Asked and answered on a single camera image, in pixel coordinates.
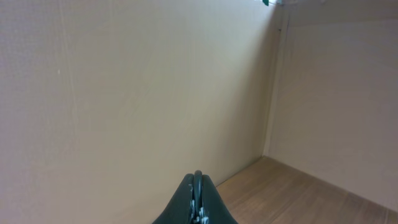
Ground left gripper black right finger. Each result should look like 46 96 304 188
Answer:
200 175 238 224

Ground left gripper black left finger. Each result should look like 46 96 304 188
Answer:
153 174 194 224

